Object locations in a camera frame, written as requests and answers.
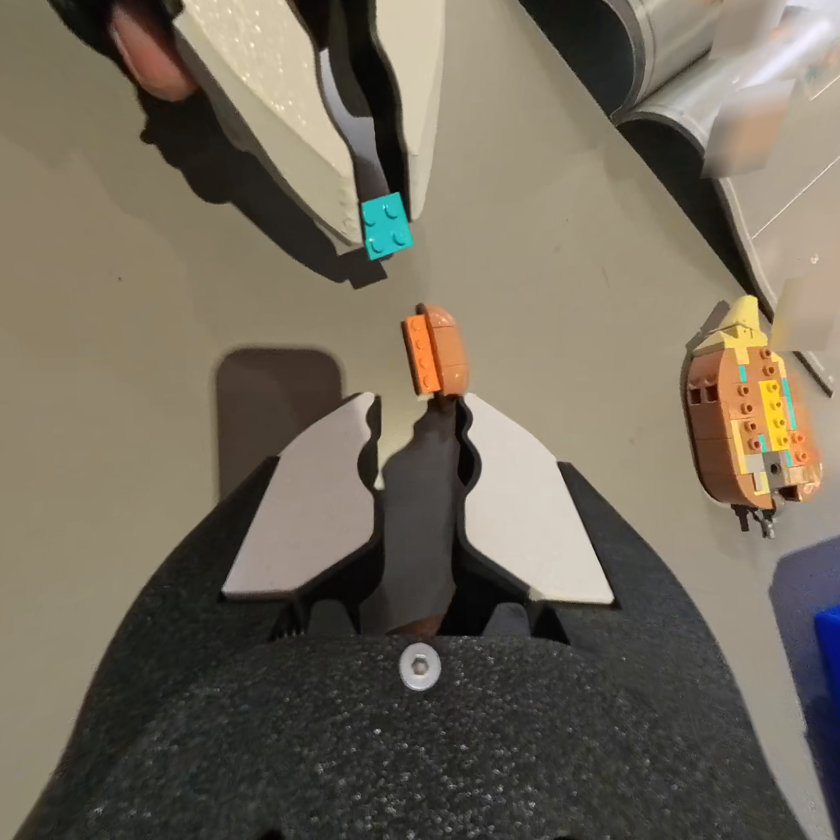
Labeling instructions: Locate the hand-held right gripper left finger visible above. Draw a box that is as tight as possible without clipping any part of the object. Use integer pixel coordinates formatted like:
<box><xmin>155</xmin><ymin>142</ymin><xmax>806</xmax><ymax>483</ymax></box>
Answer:
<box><xmin>222</xmin><ymin>392</ymin><xmax>383</xmax><ymax>599</ymax></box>

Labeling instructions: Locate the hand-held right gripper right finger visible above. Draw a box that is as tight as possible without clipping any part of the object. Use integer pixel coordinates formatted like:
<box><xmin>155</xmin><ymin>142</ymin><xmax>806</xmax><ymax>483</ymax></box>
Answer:
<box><xmin>454</xmin><ymin>392</ymin><xmax>616</xmax><ymax>608</ymax></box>

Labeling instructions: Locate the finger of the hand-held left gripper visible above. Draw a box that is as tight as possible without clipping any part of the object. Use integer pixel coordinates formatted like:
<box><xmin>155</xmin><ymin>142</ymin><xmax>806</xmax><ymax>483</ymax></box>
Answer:
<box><xmin>371</xmin><ymin>0</ymin><xmax>448</xmax><ymax>221</ymax></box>
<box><xmin>172</xmin><ymin>0</ymin><xmax>366</xmax><ymax>257</ymax></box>

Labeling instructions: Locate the turquoise square plate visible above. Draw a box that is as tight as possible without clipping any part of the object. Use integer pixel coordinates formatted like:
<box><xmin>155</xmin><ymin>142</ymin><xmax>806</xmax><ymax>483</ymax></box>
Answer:
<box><xmin>360</xmin><ymin>192</ymin><xmax>416</xmax><ymax>261</ymax></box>

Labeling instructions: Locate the brown curved slope brick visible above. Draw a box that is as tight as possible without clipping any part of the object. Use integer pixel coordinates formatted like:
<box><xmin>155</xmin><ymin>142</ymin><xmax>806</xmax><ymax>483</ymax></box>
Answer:
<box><xmin>430</xmin><ymin>325</ymin><xmax>468</xmax><ymax>370</ymax></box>

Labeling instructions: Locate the orange brick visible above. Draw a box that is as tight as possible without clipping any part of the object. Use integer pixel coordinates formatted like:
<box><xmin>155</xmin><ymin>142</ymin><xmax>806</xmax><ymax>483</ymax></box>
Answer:
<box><xmin>402</xmin><ymin>314</ymin><xmax>439</xmax><ymax>396</ymax></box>

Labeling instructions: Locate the brown tan brick-built model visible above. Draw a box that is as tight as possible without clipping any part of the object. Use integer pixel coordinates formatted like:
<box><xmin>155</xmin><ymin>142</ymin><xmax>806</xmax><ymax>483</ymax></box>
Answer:
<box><xmin>682</xmin><ymin>295</ymin><xmax>824</xmax><ymax>539</ymax></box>

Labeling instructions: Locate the blue plastic bin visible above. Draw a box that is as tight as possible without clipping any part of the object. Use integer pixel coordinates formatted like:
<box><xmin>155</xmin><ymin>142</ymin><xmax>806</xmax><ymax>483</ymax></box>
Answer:
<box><xmin>814</xmin><ymin>607</ymin><xmax>840</xmax><ymax>756</ymax></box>

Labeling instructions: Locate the grey desk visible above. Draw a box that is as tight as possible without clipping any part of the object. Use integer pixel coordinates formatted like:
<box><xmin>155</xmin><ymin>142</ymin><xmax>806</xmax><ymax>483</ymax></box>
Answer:
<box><xmin>0</xmin><ymin>0</ymin><xmax>840</xmax><ymax>840</ymax></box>

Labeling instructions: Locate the grey open instruction booklet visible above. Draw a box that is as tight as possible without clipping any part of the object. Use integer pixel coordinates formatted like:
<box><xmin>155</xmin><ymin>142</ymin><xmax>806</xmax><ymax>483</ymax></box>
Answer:
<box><xmin>518</xmin><ymin>0</ymin><xmax>840</xmax><ymax>398</ymax></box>

